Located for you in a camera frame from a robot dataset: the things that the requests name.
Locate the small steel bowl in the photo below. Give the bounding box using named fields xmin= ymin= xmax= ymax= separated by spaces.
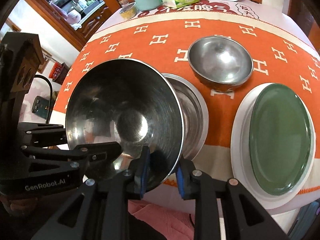
xmin=187 ymin=36 xmax=254 ymax=90

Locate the yellow jar with foil lid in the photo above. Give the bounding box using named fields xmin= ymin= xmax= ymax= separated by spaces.
xmin=119 ymin=2 xmax=138 ymax=20

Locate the large steel bowl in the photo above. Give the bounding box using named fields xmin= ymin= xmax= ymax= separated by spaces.
xmin=160 ymin=73 xmax=209 ymax=160

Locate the pink rice cooker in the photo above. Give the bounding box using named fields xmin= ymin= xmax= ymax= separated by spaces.
xmin=64 ymin=10 xmax=82 ymax=25

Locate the red basket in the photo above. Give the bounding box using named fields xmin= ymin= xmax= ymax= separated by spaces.
xmin=49 ymin=62 xmax=69 ymax=85

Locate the green plate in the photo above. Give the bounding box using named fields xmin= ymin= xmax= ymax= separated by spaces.
xmin=249 ymin=84 xmax=315 ymax=196

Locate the green electronic device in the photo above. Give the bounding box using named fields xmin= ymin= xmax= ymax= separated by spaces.
xmin=32 ymin=95 xmax=53 ymax=120

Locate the black cable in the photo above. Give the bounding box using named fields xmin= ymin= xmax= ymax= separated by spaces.
xmin=32 ymin=74 xmax=54 ymax=124

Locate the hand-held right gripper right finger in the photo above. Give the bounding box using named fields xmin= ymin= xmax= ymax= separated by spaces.
xmin=175 ymin=155 xmax=290 ymax=240

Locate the pink steel bowl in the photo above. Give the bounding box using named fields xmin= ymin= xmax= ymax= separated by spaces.
xmin=65 ymin=59 xmax=185 ymax=193

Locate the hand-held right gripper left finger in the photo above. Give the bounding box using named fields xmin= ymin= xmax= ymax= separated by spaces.
xmin=30 ymin=146 xmax=151 ymax=240

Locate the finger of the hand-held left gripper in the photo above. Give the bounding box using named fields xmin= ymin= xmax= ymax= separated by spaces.
xmin=20 ymin=141 xmax=123 ymax=174
xmin=17 ymin=122 xmax=67 ymax=147

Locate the orange patterned tablecloth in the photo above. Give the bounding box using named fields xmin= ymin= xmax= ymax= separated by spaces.
xmin=51 ymin=12 xmax=320 ymax=195

